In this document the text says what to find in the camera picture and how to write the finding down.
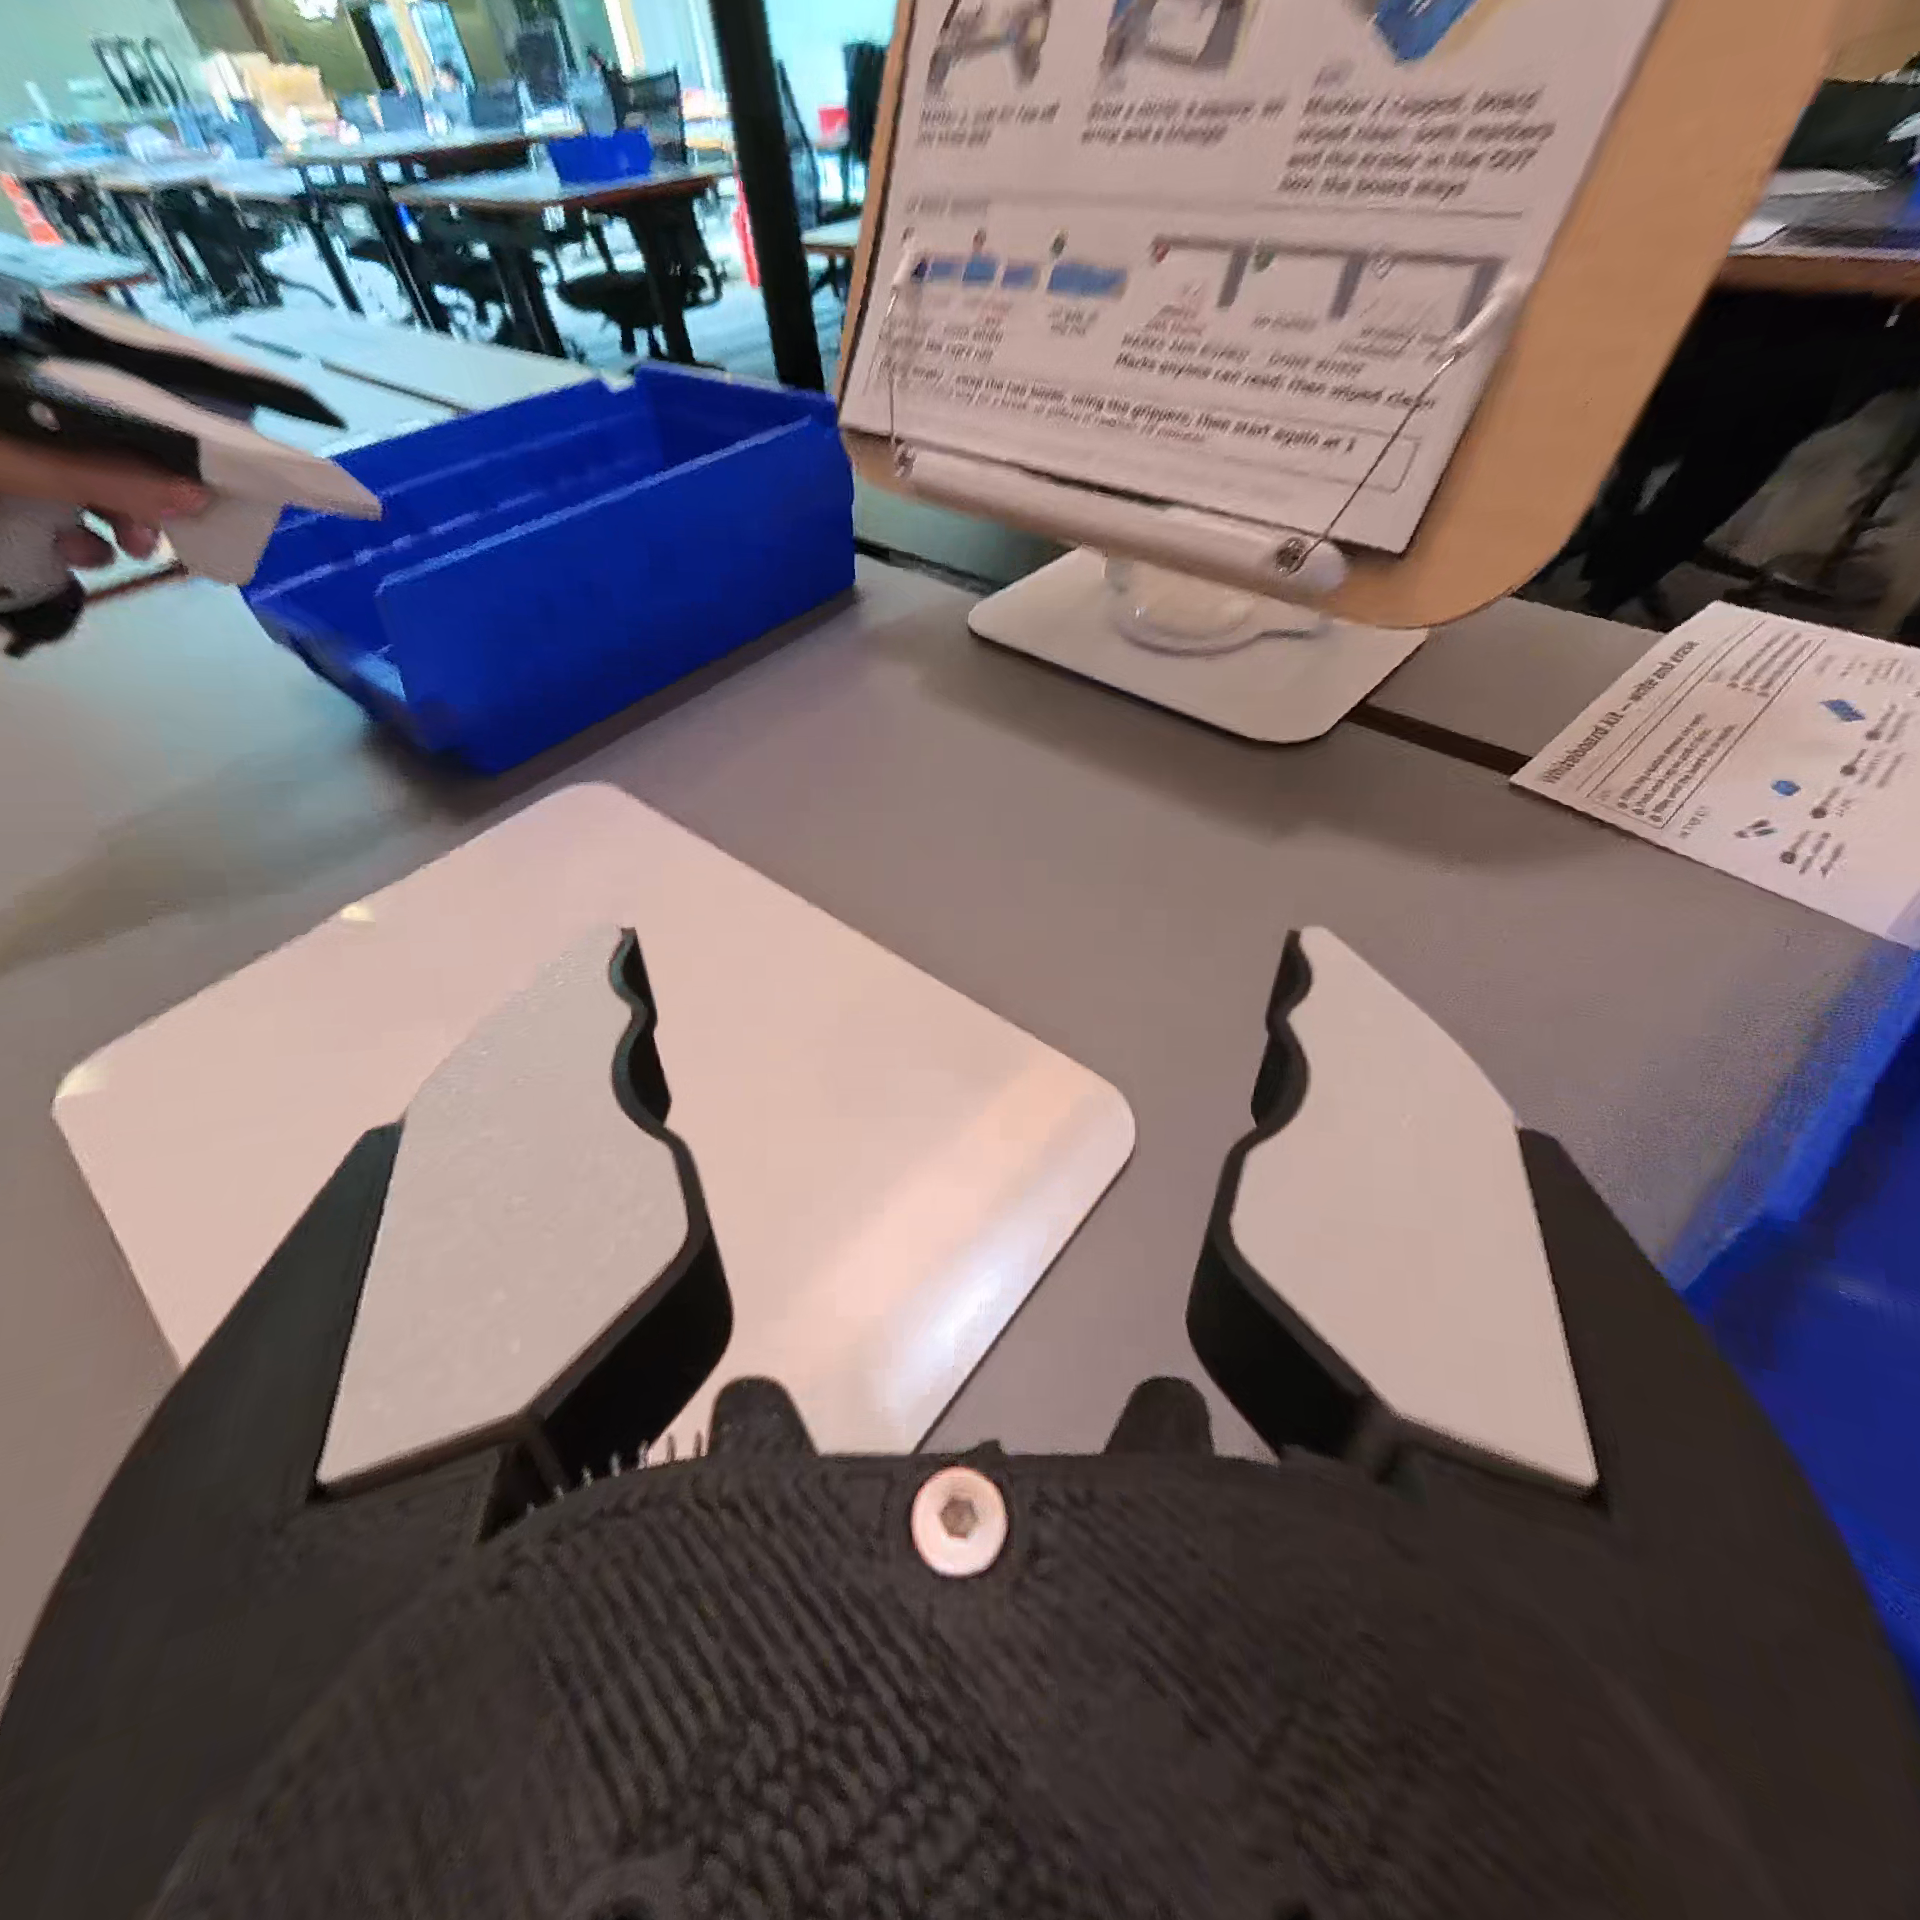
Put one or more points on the printed instruction paper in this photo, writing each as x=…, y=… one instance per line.
x=1756, y=750

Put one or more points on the blue storage bin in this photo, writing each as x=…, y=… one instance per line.
x=599, y=571
x=1815, y=1276

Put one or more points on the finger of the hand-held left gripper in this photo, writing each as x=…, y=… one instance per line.
x=270, y=503
x=181, y=359

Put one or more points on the small blue bin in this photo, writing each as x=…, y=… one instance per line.
x=599, y=158

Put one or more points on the clipboard instruction sheet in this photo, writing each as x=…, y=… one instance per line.
x=1201, y=224

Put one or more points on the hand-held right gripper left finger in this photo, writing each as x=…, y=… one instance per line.
x=511, y=1260

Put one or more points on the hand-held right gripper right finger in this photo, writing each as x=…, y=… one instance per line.
x=1412, y=1245

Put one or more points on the white whiteboard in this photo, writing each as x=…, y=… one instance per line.
x=841, y=1125

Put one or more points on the black metal pole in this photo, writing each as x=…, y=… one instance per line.
x=773, y=195

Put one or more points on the white clipboard stand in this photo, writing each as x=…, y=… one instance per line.
x=1277, y=675

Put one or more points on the instruction sheet on stand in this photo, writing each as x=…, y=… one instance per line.
x=1651, y=375

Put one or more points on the person's left hand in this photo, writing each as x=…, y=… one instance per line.
x=130, y=510

